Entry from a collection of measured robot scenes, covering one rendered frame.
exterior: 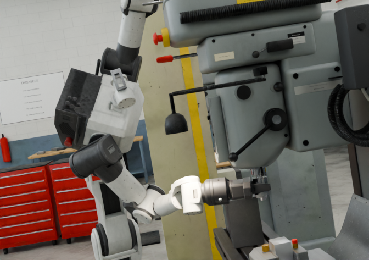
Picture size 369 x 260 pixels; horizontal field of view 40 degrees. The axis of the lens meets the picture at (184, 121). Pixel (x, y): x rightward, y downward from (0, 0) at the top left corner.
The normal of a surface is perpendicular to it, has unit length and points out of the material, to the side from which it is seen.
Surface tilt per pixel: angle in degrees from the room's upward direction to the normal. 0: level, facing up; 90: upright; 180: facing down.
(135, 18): 121
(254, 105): 90
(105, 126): 95
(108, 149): 73
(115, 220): 95
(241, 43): 90
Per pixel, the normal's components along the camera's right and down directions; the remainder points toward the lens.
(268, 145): 0.14, 0.35
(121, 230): 0.37, -0.17
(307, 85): 0.09, 0.04
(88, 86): 0.25, -0.53
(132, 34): 0.30, 0.52
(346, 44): -0.98, 0.16
